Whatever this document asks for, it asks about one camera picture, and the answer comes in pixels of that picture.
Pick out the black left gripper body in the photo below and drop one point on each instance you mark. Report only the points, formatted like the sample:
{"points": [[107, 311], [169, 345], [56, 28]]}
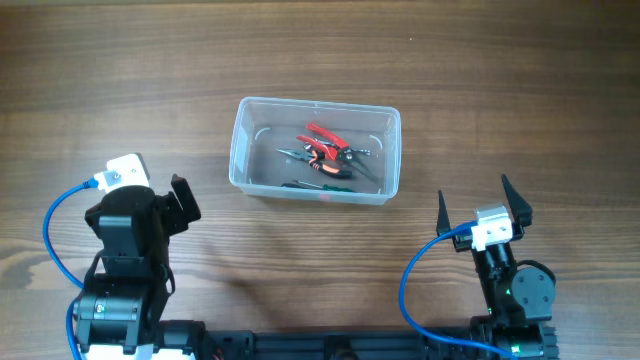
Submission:
{"points": [[172, 216]]}

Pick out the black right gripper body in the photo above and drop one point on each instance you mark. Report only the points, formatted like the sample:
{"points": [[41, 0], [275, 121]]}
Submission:
{"points": [[460, 242]]}

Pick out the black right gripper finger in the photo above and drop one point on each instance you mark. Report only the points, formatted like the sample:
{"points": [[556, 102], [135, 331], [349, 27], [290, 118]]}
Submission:
{"points": [[521, 210], [443, 223]]}

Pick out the clear plastic container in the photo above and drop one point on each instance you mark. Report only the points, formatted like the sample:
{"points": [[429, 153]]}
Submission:
{"points": [[264, 125]]}

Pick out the orange black needle-nose pliers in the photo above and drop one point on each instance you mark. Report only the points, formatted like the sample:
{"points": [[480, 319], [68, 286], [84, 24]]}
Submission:
{"points": [[315, 159]]}

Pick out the green handled screwdriver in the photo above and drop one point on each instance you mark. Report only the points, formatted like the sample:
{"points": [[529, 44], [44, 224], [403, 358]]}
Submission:
{"points": [[324, 187]]}

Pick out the red handled pliers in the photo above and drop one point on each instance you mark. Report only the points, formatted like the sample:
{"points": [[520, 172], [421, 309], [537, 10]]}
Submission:
{"points": [[337, 149]]}

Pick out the black red screwdriver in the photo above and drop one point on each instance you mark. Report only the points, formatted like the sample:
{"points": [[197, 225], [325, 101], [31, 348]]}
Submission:
{"points": [[293, 185]]}

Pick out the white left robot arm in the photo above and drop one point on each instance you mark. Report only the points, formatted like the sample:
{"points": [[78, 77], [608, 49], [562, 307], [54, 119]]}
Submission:
{"points": [[129, 282]]}

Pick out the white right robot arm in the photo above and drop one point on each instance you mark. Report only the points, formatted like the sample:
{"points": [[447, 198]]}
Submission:
{"points": [[519, 294]]}

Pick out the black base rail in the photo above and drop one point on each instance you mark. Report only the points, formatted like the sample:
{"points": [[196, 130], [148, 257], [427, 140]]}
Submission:
{"points": [[350, 344]]}

